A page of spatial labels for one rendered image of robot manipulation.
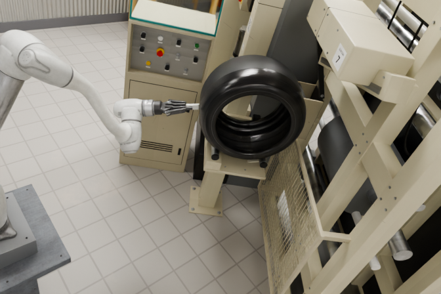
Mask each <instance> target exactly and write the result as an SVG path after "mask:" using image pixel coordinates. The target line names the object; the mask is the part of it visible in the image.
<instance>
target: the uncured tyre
mask: <svg viewBox="0 0 441 294"><path fill-rule="evenodd" d="M249 95H263V96H269V97H271V98H274V99H276V100H278V101H279V102H280V104H279V105H278V107H277V108H276V109H275V110H274V111H273V112H272V113H271V114H269V115H267V116H266V117H263V118H260V119H256V120H253V121H243V120H238V119H234V118H233V117H230V116H229V115H227V114H225V113H224V112H223V111H222V109H223V108H224V107H225V106H226V105H227V104H229V103H230V102H232V101H233V100H235V99H238V98H241V97H243V96H249ZM305 119H306V104H305V100H304V98H303V94H302V92H301V88H300V86H299V83H298V81H297V78H296V77H295V76H294V74H293V73H292V71H291V70H290V69H289V68H287V67H286V66H285V65H284V64H282V63H281V62H279V61H277V60H275V59H273V58H270V57H267V56H262V55H255V54H250V55H243V56H238V57H235V58H232V59H230V60H227V61H226V62H223V63H222V64H221V65H219V66H218V67H217V68H215V69H214V70H213V71H212V72H211V74H210V75H209V77H208V78H207V79H206V81H205V83H204V84H203V87H202V90H201V94H200V104H199V124H200V127H201V130H202V132H203V135H204V137H205V138H206V139H207V141H208V142H209V143H210V145H212V147H214V148H215V149H216V150H218V151H220V152H221V153H223V154H226V155H228V156H231V157H233V158H239V159H262V158H267V157H270V156H273V155H275V154H277V153H279V152H281V151H283V150H285V149H286V148H287V147H289V146H290V145H291V144H292V143H294V141H295V140H296V139H297V138H298V136H299V135H300V133H301V131H302V129H303V127H304V125H305Z"/></svg>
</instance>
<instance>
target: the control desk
mask: <svg viewBox="0 0 441 294"><path fill-rule="evenodd" d="M214 44H215V37H213V36H210V35H204V34H200V33H194V32H191V31H185V30H180V29H176V28H170V27H167V26H161V25H157V24H151V23H148V22H142V21H139V20H133V19H129V25H128V35H127V54H126V63H125V83H124V93H123V99H130V98H137V99H140V100H154V101H155V100H160V101H162V102H167V101H169V99H171V100H181V101H185V102H186V103H187V104H199V103H200V94H201V90H202V87H203V84H204V83H205V80H206V77H207V72H208V69H209V63H210V60H211V55H212V52H213V47H214ZM197 115H198V110H187V112H186V111H185V113H182V114H175V115H170V116H167V115H166V114H164V113H162V114H161V115H154V116H148V117H142V123H141V126H142V140H141V144H140V148H139V150H138V151H137V152H136V153H133V154H125V153H124V152H122V151H121V149H120V150H119V163H122V164H127V165H135V166H140V167H148V168H153V169H161V170H166V171H174V172H179V173H183V172H184V169H185V166H186V160H187V157H188V152H189V149H190V144H191V140H192V135H193V132H194V127H195V124H196V119H197Z"/></svg>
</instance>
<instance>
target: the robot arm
mask: <svg viewBox="0 0 441 294"><path fill-rule="evenodd" d="M31 77H34V78H36V79H38V80H40V81H42V82H44V83H47V84H49V85H53V86H56V87H60V88H63V89H70V90H73V91H77V92H79V93H81V94H82V95H83V96H84V97H85V98H86V99H87V100H88V102H89V104H90V105H91V106H92V108H93V110H94V111H95V112H96V114H97V116H98V117H99V118H100V120H101V122H103V124H104V126H105V127H106V128H107V130H109V132H111V134H113V135H114V136H115V139H116V140H117V141H118V143H119V146H120V148H121V151H122V152H124V153H125V154H133V153H136V152H137V151H138V150H139V148H140V144H141V140H142V126H141V123H142V117H148V116H154V115H161V114H162V113H164V114H166V115H167V116H171V115H175V114H182V113H185V111H186V112H187V110H199V109H200V104H187V103H186V102H185V101H181V100H171V99H169V101H167V102H162V101H160V100H155V101H154V100H140V99H137V98H130V99H124V100H118V101H117V102H115V104H114V108H113V112H114V115H115V116H116V117H118V118H120V119H121V123H120V124H118V123H117V122H116V121H115V119H114V118H113V116H112V114H111V113H110V111H109V109H108V107H107V106H106V104H105V102H104V101H103V99H102V97H101V95H100V94H99V92H98V91H97V89H96V88H95V86H94V85H93V84H92V83H91V82H90V81H89V80H88V79H86V78H85V77H83V76H82V75H81V74H80V73H78V72H77V71H76V70H75V69H73V68H72V67H71V66H70V65H68V64H67V63H65V62H64V61H63V60H61V59H59V57H58V56H57V55H55V54H54V53H53V52H52V51H51V50H50V49H49V48H48V47H47V46H46V45H45V44H44V43H43V42H42V41H41V40H39V39H38V38H36V37H35V36H34V35H32V34H30V33H28V32H25V31H21V30H9V31H7V32H5V33H4V34H3V35H2V36H1V38H0V130H1V128H2V126H3V124H4V122H5V120H6V118H7V116H8V114H9V112H10V110H11V108H12V106H13V104H14V102H15V100H16V98H17V96H18V94H19V92H20V90H21V88H22V86H23V84H24V82H25V81H26V80H28V79H30V78H31ZM16 235H17V233H16V230H15V229H14V228H13V227H12V224H11V222H10V220H9V217H8V215H7V202H6V198H5V193H4V190H3V187H2V186H1V184H0V241H2V240H5V239H9V238H14V237H16Z"/></svg>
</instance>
